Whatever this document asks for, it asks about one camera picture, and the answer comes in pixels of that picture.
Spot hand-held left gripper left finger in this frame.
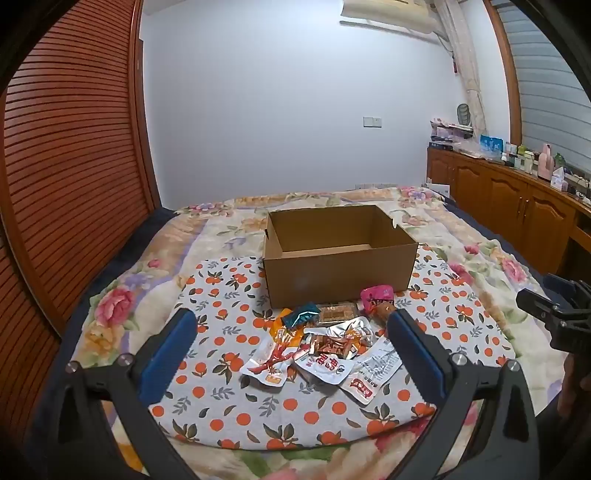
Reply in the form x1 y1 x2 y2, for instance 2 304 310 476
44 308 204 480

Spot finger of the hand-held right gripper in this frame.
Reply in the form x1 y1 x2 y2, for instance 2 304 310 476
542 273 591 315
516 288 566 324

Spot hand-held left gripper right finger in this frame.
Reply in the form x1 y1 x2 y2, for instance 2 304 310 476
387 309 541 480

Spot silver grey text snack packet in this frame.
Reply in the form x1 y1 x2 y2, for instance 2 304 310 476
355 339 402 384

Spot red label white snack packet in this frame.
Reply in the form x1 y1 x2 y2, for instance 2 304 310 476
339 374 389 406

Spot pink snack packet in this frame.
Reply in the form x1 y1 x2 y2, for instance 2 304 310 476
360 285 397 329

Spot small red orange snack packet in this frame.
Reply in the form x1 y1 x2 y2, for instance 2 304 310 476
302 335 370 361

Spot silver orange print snack packet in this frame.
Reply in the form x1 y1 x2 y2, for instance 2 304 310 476
302 316 372 347

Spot clear brown biscuit packet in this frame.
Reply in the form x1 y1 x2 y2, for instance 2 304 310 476
316 302 363 324

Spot white red print snack packet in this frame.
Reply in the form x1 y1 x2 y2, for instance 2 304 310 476
293 353 356 384

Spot crayfish print snack packet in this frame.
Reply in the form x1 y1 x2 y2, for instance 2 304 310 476
240 339 301 388

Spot plain orange snack packet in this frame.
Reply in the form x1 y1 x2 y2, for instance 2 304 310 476
269 318 296 352

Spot brown cardboard box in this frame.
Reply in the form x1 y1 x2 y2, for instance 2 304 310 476
262 204 419 310

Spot teal snack packet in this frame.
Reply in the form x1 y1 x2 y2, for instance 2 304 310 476
281 302 320 329

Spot person's right forearm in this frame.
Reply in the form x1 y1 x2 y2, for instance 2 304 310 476
536 401 591 480

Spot person's right hand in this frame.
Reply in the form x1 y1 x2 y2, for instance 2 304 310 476
556 353 591 416

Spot floral blanket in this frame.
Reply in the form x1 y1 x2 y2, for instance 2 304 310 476
74 187 546 480

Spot orange-dotted cloth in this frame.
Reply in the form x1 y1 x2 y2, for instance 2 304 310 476
148 256 513 450

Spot wooden cabinet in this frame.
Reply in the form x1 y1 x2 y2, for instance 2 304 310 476
426 145 591 278

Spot pink bottle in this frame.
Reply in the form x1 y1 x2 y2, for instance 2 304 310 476
538 144 555 178

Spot stack of boxes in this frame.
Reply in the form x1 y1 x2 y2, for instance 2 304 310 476
429 119 474 149

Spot grey window blind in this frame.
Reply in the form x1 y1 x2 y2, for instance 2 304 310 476
496 0 591 171

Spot louvred wooden wardrobe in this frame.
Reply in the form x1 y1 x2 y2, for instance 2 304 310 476
0 0 162 352

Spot beige curtain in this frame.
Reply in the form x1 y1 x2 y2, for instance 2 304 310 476
434 0 490 134

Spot white air conditioner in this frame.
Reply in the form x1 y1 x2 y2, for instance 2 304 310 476
339 0 439 35

